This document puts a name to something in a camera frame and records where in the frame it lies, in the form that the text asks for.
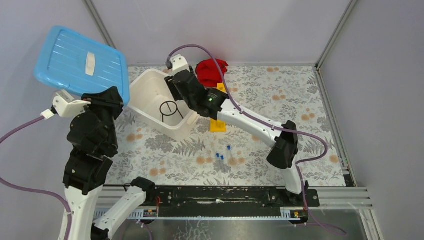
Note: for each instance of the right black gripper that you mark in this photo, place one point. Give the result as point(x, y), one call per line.
point(173, 90)

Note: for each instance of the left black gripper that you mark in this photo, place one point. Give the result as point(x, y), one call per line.
point(110, 98)

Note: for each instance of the black wire tripod stand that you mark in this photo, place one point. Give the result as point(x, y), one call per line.
point(170, 113)

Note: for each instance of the white plastic storage bin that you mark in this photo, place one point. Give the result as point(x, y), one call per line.
point(147, 93)

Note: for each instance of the blue plastic bin lid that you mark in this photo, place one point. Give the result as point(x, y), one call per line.
point(73, 62)

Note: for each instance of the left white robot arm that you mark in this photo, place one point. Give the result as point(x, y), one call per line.
point(84, 179)

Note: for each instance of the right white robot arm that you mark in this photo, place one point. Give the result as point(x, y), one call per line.
point(280, 137)

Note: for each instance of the red cloth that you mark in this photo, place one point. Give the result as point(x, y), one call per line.
point(208, 74)

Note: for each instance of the yellow test tube rack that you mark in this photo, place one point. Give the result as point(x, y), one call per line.
point(217, 126)

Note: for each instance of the floral patterned table mat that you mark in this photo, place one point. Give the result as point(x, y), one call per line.
point(278, 93)

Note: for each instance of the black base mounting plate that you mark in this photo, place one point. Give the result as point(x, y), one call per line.
point(226, 202)

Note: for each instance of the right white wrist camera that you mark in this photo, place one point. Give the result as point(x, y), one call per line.
point(176, 64)

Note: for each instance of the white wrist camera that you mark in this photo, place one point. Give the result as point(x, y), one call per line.
point(176, 64)
point(65, 106)

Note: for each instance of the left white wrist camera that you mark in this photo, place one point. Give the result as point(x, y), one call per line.
point(65, 106)

